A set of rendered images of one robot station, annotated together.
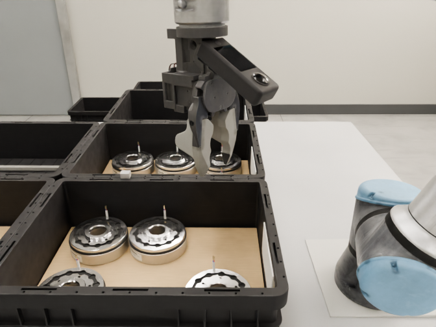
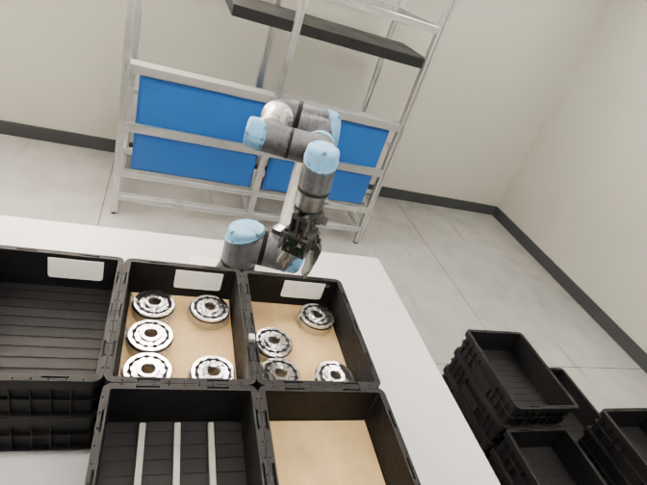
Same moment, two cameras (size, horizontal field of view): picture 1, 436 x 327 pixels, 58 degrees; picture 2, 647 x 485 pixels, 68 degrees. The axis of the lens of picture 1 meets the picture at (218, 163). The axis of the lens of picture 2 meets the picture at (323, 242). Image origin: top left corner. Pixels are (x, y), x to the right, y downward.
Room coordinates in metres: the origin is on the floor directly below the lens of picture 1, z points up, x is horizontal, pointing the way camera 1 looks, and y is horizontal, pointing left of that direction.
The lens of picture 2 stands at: (0.92, 0.97, 1.73)
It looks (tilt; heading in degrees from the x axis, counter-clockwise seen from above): 30 degrees down; 246
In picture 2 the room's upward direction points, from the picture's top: 20 degrees clockwise
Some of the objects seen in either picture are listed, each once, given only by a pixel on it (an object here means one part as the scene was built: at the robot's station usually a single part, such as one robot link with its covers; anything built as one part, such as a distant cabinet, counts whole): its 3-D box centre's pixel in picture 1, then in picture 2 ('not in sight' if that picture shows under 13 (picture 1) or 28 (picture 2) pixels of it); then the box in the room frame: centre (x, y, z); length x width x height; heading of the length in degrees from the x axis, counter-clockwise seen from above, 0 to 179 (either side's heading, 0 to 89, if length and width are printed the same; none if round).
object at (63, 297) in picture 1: (149, 230); (304, 326); (0.51, 0.11, 0.92); 0.40 x 0.30 x 0.02; 89
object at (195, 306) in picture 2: not in sight; (210, 308); (0.73, 0.00, 0.86); 0.10 x 0.10 x 0.01
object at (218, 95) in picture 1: (199, 70); (302, 228); (0.56, 0.03, 1.16); 0.09 x 0.08 x 0.12; 52
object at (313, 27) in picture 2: not in sight; (328, 31); (0.02, -2.02, 1.32); 1.20 x 0.45 x 0.06; 0
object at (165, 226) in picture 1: (157, 231); (273, 340); (0.57, 0.11, 0.86); 0.05 x 0.05 x 0.01
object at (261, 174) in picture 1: (171, 150); (184, 319); (0.81, 0.11, 0.92); 0.40 x 0.30 x 0.02; 89
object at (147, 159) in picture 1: (132, 159); (147, 370); (0.87, 0.21, 0.86); 0.10 x 0.10 x 0.01
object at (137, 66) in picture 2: not in sight; (276, 98); (0.27, -1.82, 0.91); 1.70 x 0.10 x 0.05; 0
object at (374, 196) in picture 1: (386, 217); (245, 242); (0.61, -0.32, 0.87); 0.13 x 0.12 x 0.14; 165
